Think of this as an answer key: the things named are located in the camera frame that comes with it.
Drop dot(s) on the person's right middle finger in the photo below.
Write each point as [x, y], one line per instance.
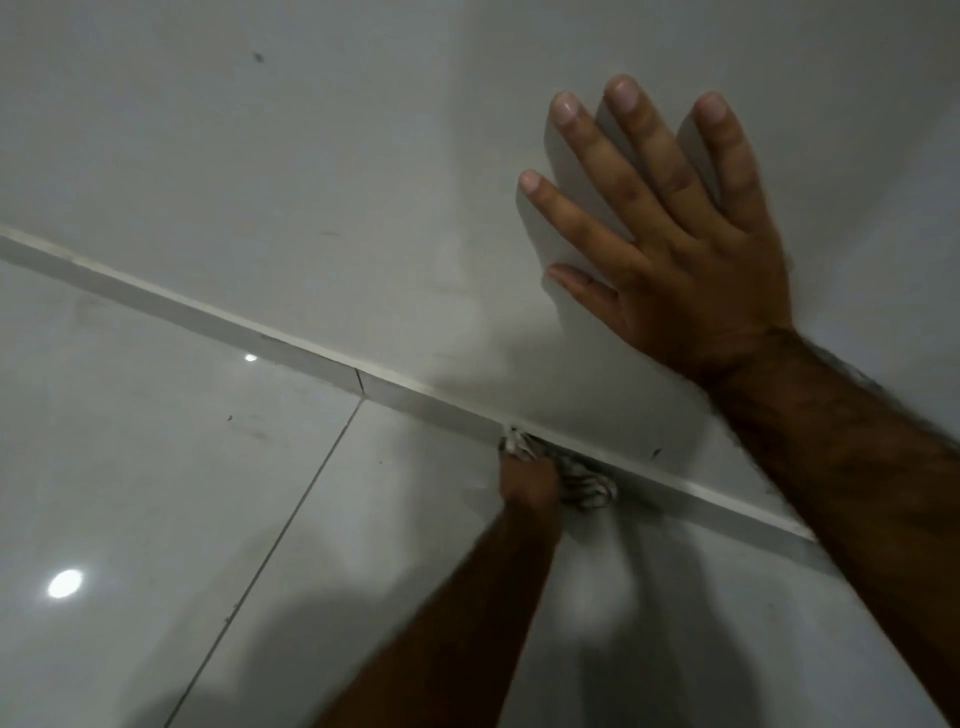
[619, 169]

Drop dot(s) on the person's right forearm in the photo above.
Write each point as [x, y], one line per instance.
[862, 480]

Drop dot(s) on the white baseboard tile strip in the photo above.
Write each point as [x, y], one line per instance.
[187, 311]
[450, 412]

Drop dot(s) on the person's right little finger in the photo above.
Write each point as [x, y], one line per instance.
[735, 161]

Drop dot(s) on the person's left hand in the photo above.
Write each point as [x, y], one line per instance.
[529, 486]

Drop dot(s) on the white grey cleaning rag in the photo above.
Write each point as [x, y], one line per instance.
[589, 480]

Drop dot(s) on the person's right thumb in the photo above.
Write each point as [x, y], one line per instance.
[583, 285]

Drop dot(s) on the person's right hand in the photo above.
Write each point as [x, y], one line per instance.
[697, 285]

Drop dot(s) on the person's left forearm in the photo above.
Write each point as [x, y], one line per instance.
[457, 630]

